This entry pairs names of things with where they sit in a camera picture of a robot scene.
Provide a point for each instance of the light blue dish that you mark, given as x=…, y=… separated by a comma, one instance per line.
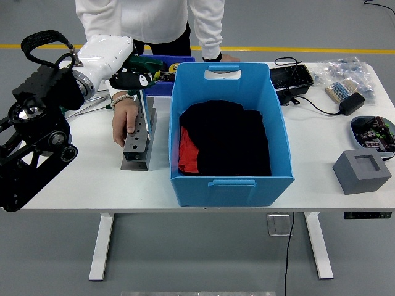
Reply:
x=355, y=138

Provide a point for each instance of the large light blue box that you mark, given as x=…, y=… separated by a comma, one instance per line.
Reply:
x=231, y=194

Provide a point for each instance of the black power adapter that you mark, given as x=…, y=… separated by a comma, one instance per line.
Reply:
x=351, y=104

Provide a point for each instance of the grey block with square recess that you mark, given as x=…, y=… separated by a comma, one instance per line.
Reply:
x=355, y=182

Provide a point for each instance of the red cloth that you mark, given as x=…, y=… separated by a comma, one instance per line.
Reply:
x=188, y=154

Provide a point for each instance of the clear bag of parts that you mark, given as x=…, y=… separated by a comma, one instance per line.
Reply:
x=342, y=69

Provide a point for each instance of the small dark blue bin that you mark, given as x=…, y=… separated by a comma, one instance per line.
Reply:
x=163, y=89

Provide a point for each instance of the black table control panel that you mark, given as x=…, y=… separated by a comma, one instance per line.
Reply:
x=367, y=215

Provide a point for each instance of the black cloth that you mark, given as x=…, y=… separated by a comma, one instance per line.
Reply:
x=228, y=138

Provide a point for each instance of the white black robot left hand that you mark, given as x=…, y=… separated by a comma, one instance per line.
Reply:
x=105, y=52

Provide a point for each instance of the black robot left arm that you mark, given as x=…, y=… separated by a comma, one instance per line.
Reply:
x=37, y=132

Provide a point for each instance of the white table leg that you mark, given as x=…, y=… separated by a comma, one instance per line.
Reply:
x=102, y=246
x=319, y=246

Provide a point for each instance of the person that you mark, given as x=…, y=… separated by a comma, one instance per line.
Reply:
x=148, y=18

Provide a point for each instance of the resistor tape bundle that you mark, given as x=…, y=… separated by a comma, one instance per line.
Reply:
x=341, y=90

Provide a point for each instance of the person's left hand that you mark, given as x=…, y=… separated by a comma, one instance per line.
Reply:
x=230, y=58

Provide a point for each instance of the brown circuit board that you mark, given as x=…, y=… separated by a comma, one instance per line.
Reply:
x=167, y=77

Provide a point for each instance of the black wristwatch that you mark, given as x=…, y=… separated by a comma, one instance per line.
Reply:
x=212, y=58

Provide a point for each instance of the yellow tape measure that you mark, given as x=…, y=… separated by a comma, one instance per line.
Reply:
x=173, y=67

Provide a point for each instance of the person's left forearm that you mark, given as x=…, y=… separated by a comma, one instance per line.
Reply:
x=211, y=43

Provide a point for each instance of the metal floor plate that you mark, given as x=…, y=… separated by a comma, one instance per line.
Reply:
x=277, y=225

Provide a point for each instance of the black plastic tray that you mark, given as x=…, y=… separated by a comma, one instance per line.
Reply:
x=290, y=78

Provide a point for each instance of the person's right hand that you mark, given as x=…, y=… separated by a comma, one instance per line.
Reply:
x=123, y=118

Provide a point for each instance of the grey metal tool stand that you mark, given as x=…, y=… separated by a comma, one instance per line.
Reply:
x=135, y=148

